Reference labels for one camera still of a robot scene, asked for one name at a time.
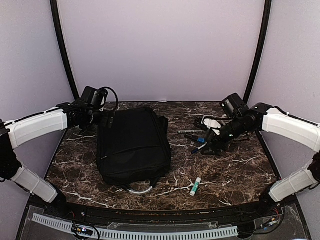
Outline white slotted cable duct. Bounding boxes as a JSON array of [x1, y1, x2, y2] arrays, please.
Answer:
[[31, 213, 239, 240]]

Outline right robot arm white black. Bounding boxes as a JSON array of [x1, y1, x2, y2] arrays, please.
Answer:
[[194, 93, 320, 217]]

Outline black marker blue cap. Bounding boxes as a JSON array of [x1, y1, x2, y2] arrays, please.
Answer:
[[184, 134, 206, 144]]

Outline green white glue stick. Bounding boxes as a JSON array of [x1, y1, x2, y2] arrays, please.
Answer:
[[189, 177, 202, 197]]

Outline left black frame post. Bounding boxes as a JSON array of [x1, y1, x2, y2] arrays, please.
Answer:
[[49, 0, 80, 100]]

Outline black student backpack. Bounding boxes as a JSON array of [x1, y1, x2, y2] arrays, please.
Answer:
[[96, 107, 172, 195]]

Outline white green pen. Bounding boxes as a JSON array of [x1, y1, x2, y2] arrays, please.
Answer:
[[177, 129, 204, 134]]

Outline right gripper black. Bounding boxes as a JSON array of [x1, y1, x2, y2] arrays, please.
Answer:
[[201, 115, 248, 156]]

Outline right black frame post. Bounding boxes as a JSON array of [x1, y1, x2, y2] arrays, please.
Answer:
[[243, 0, 272, 104]]

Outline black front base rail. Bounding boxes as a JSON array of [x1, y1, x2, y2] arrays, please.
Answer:
[[27, 192, 298, 227]]

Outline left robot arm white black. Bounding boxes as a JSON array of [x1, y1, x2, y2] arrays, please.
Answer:
[[0, 86, 118, 218]]

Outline black frame post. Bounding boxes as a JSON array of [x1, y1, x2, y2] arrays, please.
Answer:
[[49, 0, 80, 100], [243, 0, 272, 104]]

